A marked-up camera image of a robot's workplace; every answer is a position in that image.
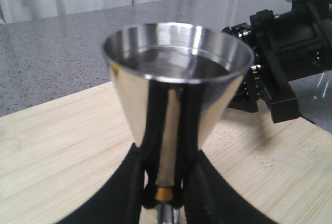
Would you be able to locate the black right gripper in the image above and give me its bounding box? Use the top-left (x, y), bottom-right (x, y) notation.
top-left (222, 0), bottom-right (331, 123)

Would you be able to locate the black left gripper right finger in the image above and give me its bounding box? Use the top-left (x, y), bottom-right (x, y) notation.
top-left (183, 151), bottom-right (275, 223)

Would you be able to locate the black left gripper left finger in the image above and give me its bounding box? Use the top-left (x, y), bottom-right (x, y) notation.
top-left (58, 144), bottom-right (144, 223)

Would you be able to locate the steel double jigger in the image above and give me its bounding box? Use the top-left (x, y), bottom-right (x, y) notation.
top-left (103, 22), bottom-right (253, 220)

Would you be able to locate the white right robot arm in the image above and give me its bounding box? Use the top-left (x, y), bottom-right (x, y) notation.
top-left (223, 0), bottom-right (331, 123)

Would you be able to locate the wooden cutting board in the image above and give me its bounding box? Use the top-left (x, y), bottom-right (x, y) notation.
top-left (1, 82), bottom-right (331, 223)

